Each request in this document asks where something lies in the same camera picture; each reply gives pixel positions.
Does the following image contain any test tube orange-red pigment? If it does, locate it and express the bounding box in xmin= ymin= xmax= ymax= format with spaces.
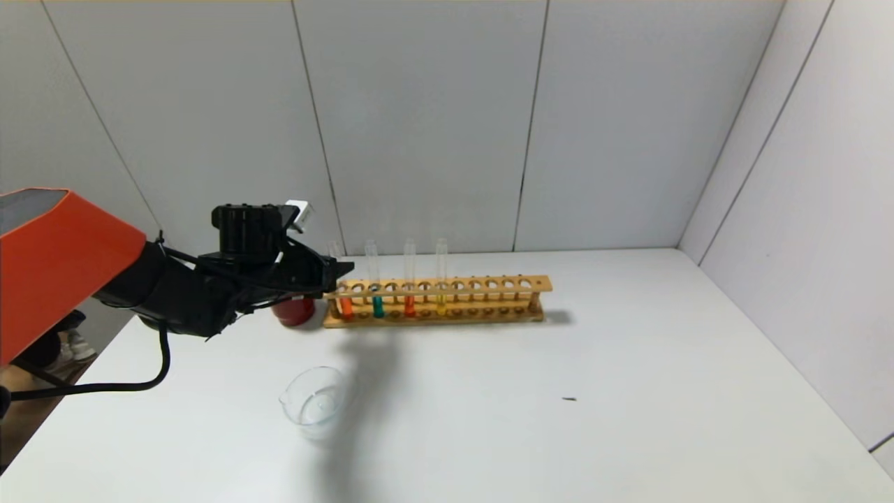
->
xmin=328 ymin=241 xmax=355 ymax=321

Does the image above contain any test tube red pigment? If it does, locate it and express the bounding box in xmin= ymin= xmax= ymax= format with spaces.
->
xmin=404 ymin=239 xmax=417 ymax=319

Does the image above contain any white sneaker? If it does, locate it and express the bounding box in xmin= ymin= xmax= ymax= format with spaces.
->
xmin=56 ymin=332 xmax=97 ymax=364

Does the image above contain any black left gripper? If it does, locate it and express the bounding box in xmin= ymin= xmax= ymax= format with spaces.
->
xmin=278 ymin=238 xmax=355 ymax=299

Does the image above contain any dark red cup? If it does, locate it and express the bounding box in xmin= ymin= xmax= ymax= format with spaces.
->
xmin=272 ymin=297 xmax=316 ymax=328

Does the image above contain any test tube blue pigment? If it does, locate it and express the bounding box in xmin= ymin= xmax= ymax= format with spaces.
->
xmin=365 ymin=240 xmax=386 ymax=319

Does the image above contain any test tube yellow pigment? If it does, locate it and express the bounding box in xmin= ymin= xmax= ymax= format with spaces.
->
xmin=436 ymin=238 xmax=448 ymax=316

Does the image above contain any wooden test tube rack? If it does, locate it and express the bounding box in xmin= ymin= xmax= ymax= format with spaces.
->
xmin=321 ymin=275 xmax=552 ymax=328

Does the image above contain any clear glass dish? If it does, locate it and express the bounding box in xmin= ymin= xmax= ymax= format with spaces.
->
xmin=279 ymin=365 xmax=358 ymax=441

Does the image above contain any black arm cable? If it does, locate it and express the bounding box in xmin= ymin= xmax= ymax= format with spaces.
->
xmin=0 ymin=325 xmax=172 ymax=402

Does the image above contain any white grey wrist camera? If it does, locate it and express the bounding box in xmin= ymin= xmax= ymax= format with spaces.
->
xmin=285 ymin=200 xmax=315 ymax=233

